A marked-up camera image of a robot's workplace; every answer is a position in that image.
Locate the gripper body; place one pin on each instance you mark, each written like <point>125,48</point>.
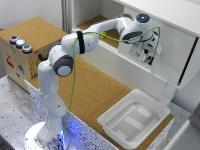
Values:
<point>150,46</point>

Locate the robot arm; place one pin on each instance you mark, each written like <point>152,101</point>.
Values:
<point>48,83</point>

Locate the white sliding door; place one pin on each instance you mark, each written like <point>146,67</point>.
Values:
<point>173,50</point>

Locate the white cabinet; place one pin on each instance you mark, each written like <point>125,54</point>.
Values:
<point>173,13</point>

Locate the yellow block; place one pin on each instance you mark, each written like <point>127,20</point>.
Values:
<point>104,34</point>

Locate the white plastic box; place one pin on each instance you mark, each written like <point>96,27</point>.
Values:
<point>133,120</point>

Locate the green button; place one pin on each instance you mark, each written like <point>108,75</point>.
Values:
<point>27,48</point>

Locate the blue button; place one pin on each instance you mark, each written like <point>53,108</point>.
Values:
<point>20,43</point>

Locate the red button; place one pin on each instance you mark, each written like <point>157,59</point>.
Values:
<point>14,39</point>

